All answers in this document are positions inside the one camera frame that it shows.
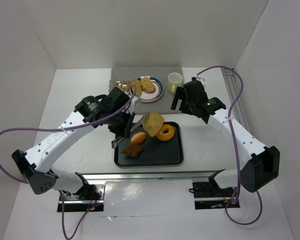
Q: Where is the seeded bread slice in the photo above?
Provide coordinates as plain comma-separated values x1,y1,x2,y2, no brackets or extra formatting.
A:
140,77,156,94
142,113,165,137
130,78,143,97

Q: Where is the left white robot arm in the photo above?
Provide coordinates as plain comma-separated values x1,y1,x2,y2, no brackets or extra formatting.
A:
11,89,139,198

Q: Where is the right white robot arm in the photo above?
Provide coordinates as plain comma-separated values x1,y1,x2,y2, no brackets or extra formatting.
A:
171,80,280,193

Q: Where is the brown chocolate bread piece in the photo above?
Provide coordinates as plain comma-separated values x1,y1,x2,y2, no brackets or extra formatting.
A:
121,142,145,159

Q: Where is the orange round bun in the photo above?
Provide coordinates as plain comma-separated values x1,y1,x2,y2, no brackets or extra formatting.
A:
130,131,147,145

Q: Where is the pale green mug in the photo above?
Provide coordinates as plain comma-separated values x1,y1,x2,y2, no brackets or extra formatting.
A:
168,72,183,95

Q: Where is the orange glazed donut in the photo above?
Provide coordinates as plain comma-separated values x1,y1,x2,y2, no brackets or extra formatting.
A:
156,124,175,142

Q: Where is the white plate green red rim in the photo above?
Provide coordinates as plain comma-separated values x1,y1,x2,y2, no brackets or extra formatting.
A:
128,76,164,103

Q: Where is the black serving tray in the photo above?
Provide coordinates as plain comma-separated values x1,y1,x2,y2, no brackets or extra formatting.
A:
114,121,184,168

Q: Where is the grey placemat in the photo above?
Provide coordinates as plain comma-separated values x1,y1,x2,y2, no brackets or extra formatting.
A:
109,65,183,115

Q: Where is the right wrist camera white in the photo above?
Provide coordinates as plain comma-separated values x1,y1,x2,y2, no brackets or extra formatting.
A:
191,75,207,88

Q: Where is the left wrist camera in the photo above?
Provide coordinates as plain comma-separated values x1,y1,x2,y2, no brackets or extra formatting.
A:
106,87,130,113

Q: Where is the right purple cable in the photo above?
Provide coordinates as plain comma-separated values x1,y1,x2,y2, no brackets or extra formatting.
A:
196,65,263,226

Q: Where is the purple cable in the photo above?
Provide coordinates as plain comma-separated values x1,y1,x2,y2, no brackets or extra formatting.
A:
0,84,139,240
196,65,263,226

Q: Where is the gold spoon green handle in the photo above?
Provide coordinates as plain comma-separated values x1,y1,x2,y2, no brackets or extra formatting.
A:
115,81,122,88

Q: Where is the aluminium rail right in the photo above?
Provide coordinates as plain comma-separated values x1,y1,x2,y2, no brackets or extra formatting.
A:
221,67,251,131

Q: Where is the aluminium rail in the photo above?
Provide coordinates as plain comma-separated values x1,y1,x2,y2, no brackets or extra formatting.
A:
81,170,216,182
221,67,251,131

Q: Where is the gold fork green handle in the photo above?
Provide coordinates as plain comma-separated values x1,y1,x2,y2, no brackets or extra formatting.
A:
122,80,128,91

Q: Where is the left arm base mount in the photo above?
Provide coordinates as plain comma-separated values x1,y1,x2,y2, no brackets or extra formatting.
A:
57,182,106,213

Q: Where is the aluminium rail front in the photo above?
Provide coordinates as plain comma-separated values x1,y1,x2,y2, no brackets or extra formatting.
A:
81,170,216,182

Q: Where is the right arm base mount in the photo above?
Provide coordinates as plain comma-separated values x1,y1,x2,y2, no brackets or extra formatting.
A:
188,170,240,210

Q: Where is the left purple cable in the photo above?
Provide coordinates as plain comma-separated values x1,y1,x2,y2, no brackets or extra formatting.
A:
0,84,139,240

